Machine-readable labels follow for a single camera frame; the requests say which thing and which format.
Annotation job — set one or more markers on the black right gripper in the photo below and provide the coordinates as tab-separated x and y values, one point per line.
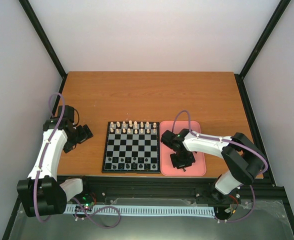
179	165

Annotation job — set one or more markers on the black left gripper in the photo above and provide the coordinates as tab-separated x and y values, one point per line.
85	135

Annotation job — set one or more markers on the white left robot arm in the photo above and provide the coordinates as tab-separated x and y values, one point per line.
49	160

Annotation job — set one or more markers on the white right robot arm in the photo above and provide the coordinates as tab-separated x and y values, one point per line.
243	159

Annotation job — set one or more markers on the black white chess board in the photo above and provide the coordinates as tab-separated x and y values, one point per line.
123	145

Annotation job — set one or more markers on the pink tray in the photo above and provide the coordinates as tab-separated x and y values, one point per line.
172	135

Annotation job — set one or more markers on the black king piece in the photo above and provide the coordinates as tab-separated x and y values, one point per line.
134	166

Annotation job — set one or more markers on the white king piece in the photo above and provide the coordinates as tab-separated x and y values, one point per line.
135	123

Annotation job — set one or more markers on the light blue cable duct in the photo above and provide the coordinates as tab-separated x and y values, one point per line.
145	211

